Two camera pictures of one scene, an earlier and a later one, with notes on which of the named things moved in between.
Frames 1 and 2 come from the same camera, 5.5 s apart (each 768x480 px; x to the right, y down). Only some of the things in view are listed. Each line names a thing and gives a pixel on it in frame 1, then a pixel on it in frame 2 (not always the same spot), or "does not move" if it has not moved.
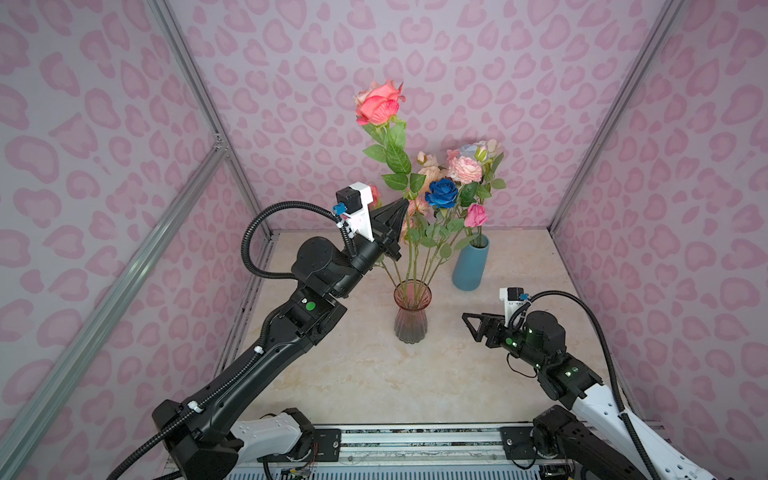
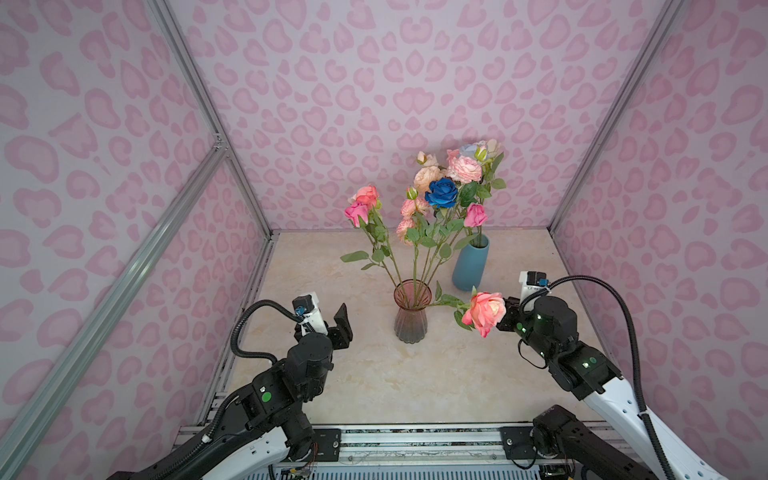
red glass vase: [411, 298] does not move
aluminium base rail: [422, 445] does not move
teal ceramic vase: [469, 267] does not move
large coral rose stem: [377, 107] → [484, 310]
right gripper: [488, 321] → [512, 307]
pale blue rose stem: [468, 150] does not move
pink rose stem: [452, 155] does not move
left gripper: [382, 218] → [343, 330]
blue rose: [440, 194] does not move
